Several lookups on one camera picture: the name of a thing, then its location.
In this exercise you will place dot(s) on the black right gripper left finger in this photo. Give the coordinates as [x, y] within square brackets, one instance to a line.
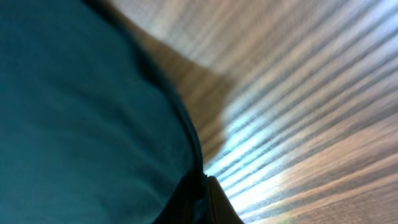
[188, 203]

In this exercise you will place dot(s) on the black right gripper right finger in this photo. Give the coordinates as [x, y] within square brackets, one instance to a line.
[220, 209]

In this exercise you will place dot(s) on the black t-shirt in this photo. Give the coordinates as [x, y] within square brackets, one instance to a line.
[91, 129]

